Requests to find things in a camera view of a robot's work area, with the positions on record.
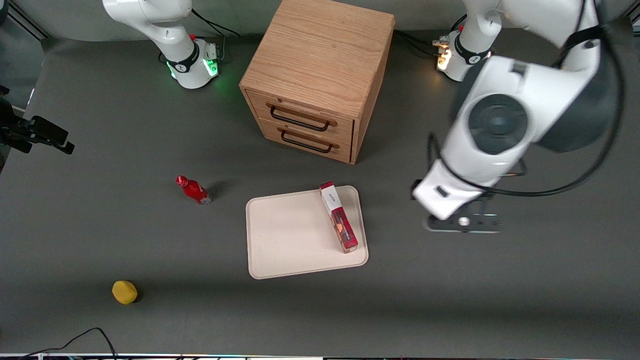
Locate red cookie box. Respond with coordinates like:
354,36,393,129
319,181,359,254

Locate beige rectangular tray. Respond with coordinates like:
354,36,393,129
245,185,370,280

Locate narrow wooden drawer front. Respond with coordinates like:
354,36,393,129
257,118,353,164

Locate wide wooden drawer front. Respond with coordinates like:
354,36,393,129
247,90,355,146

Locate small red bottle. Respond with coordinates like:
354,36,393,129
175,175,213,206

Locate wooden drawer cabinet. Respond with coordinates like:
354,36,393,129
239,0,396,165

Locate yellow round sponge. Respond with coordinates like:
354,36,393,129
112,280,138,305

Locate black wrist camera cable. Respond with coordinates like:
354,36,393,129
426,0,627,198

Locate black frame strut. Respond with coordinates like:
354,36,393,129
7,0,52,41

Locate short black drawer handle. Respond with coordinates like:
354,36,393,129
280,128,334,154

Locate long black drawer handle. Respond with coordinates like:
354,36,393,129
269,104,331,133

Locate black left arm base cables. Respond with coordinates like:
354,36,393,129
393,15,468,57

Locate black arm base cables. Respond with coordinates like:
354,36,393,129
393,15,468,57
190,7,242,65

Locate black right arm base cables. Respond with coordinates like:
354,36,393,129
190,7,242,65

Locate black cable at table edge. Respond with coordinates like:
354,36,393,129
19,327,119,360

